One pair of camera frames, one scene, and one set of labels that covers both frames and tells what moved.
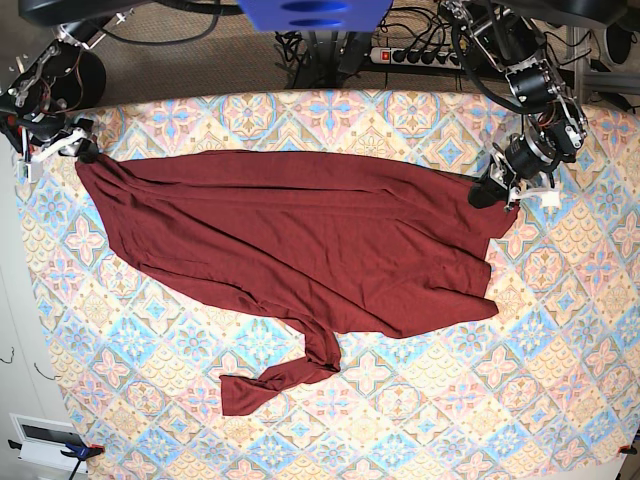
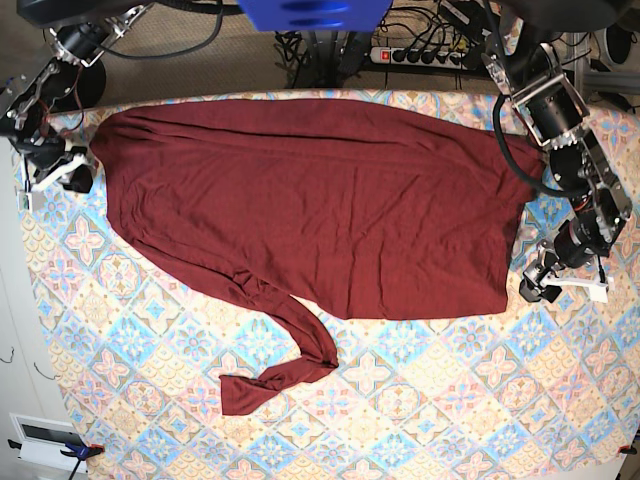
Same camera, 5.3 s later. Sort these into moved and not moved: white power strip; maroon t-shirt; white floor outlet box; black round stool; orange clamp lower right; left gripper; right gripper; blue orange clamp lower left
Moved: right gripper; left gripper; maroon t-shirt
Not moved: white power strip; blue orange clamp lower left; black round stool; orange clamp lower right; white floor outlet box
